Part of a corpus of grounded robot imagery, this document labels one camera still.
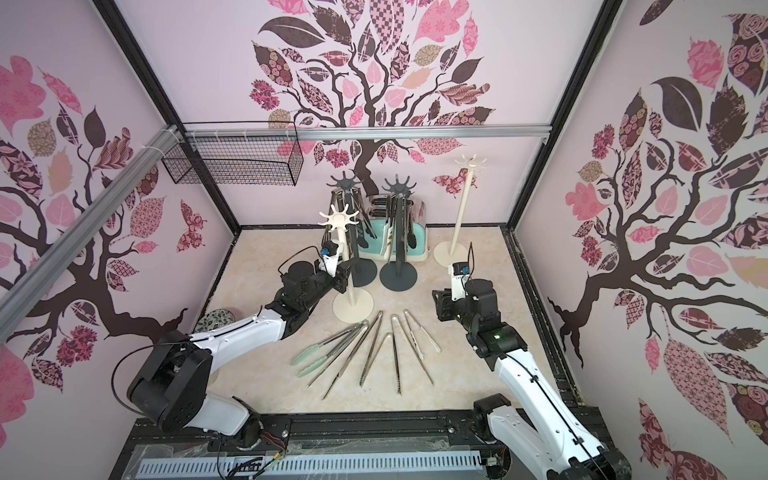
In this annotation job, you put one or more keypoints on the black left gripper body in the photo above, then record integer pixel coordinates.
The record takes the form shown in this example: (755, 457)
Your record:
(328, 285)

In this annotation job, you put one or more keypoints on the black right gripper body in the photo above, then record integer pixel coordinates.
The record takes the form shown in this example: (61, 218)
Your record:
(447, 308)

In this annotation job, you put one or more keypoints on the cream utensil rack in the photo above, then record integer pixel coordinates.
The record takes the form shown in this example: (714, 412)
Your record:
(353, 304)
(448, 252)

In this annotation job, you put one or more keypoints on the grey utensil rack stand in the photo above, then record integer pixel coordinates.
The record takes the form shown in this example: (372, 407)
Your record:
(364, 271)

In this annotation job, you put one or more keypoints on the green silicone tip tongs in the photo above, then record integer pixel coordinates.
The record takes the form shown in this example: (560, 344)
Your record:
(317, 355)

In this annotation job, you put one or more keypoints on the black silicone tip tongs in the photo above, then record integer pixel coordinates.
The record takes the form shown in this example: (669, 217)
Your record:
(366, 225)

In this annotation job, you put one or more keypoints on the white handled tongs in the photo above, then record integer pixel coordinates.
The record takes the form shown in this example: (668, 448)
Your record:
(410, 317)

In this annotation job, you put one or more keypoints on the steel tongs white tips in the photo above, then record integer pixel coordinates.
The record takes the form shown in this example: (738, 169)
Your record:
(388, 229)

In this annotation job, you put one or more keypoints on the grey utensil rack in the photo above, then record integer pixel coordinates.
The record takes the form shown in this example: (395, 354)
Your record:
(398, 274)

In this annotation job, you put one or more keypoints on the black nylon tongs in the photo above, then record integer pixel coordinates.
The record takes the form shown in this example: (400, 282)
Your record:
(415, 229)

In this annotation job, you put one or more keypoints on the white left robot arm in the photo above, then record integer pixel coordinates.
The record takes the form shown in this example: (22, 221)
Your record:
(171, 387)

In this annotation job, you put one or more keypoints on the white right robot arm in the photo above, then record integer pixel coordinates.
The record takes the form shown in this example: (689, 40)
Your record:
(550, 441)

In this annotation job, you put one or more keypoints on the long steel tongs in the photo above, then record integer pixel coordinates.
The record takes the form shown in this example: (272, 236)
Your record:
(351, 347)

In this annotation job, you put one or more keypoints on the slim steel tongs centre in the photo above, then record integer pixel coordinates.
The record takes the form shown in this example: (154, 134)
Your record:
(369, 358)

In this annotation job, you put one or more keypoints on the short steel tongs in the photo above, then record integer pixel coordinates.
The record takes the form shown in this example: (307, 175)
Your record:
(382, 374)

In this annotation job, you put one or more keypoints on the mint green toaster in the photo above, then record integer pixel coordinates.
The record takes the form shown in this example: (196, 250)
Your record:
(379, 241)

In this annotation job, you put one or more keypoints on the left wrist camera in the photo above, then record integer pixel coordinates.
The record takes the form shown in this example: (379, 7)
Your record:
(329, 257)

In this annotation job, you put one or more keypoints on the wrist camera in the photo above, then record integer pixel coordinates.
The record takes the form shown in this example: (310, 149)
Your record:
(329, 257)
(460, 275)

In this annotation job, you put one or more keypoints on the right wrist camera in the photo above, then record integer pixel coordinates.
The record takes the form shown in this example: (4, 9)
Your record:
(460, 275)

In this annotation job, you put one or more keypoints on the white cable duct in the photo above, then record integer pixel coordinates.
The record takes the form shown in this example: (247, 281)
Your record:
(311, 465)

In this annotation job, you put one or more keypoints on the black wire basket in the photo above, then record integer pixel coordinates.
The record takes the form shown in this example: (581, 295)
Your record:
(258, 152)

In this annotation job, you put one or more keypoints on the aluminium frame rail back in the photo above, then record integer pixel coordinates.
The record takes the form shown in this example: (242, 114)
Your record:
(374, 133)

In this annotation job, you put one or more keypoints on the aluminium frame rail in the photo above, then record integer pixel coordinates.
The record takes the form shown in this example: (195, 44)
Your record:
(24, 295)
(374, 133)

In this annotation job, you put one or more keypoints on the aluminium frame rail left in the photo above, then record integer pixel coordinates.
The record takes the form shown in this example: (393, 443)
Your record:
(24, 295)

